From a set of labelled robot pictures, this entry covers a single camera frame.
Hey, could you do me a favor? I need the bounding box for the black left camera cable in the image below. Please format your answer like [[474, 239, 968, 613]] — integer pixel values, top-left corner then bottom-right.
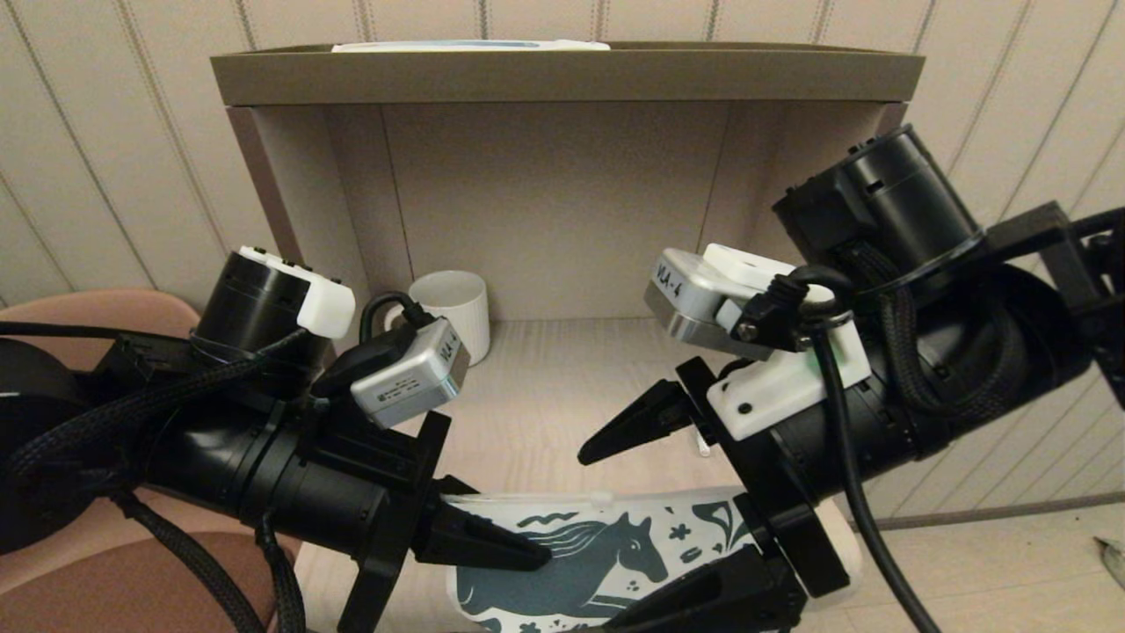
[[312, 292, 440, 398]]

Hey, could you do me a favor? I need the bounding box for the white horse-print zipper pouch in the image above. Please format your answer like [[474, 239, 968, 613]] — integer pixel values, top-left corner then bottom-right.
[[444, 490, 766, 633]]

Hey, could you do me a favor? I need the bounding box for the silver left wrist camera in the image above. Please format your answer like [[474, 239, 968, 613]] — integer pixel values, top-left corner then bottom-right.
[[350, 316, 471, 430]]

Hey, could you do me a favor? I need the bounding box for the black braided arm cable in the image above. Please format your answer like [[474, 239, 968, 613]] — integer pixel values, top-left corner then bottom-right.
[[9, 330, 308, 633], [839, 242, 1034, 418]]

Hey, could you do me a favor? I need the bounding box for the flat white and blue box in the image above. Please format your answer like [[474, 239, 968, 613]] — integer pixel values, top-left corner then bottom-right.
[[331, 40, 611, 53]]

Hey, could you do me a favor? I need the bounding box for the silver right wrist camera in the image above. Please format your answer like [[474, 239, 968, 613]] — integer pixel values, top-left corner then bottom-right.
[[644, 244, 845, 361]]

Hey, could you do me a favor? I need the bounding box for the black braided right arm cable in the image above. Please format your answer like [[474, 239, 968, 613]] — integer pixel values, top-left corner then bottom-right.
[[839, 242, 1034, 418]]

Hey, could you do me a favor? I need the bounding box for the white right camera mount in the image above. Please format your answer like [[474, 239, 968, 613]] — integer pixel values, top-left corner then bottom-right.
[[706, 321, 873, 442]]

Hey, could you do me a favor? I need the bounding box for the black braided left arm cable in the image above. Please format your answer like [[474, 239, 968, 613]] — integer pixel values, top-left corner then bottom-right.
[[9, 330, 308, 633]]

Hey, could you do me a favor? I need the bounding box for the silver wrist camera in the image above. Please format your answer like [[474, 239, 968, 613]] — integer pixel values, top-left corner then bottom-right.
[[644, 244, 845, 361], [350, 316, 471, 430]]

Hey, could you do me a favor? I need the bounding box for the brown shell chair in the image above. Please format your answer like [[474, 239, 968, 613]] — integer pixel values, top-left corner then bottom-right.
[[0, 290, 304, 633]]

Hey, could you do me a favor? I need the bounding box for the brown open shelf cabinet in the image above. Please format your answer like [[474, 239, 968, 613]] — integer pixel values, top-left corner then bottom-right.
[[209, 41, 926, 423]]

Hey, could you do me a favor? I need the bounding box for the brown baseboard strip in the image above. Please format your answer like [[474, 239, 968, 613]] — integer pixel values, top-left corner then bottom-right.
[[857, 492, 1125, 533]]

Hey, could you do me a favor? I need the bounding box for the white ribbed ceramic mug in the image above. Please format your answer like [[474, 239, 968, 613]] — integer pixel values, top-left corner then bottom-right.
[[384, 270, 490, 366]]

